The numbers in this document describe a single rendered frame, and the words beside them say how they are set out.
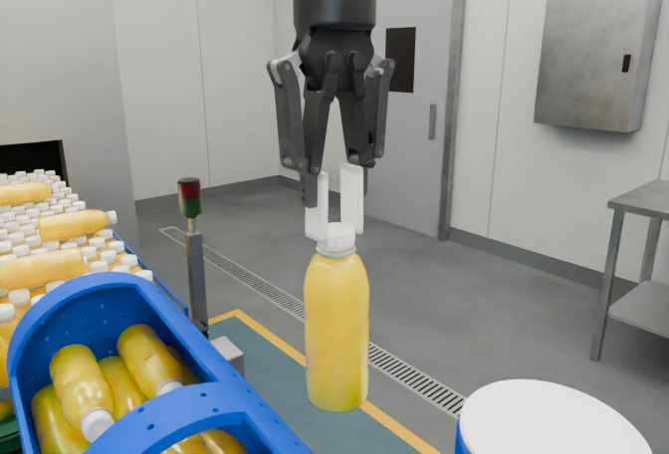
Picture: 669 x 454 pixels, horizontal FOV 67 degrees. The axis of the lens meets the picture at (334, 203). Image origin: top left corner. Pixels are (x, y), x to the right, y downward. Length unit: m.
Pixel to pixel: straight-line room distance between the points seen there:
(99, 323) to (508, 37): 3.58
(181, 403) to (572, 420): 0.62
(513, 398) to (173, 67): 5.06
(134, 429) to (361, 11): 0.47
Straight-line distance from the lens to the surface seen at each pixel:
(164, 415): 0.61
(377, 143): 0.51
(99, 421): 0.82
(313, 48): 0.46
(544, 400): 0.99
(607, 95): 3.55
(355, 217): 0.52
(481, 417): 0.92
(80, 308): 1.00
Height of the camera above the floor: 1.60
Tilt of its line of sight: 16 degrees down
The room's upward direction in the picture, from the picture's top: straight up
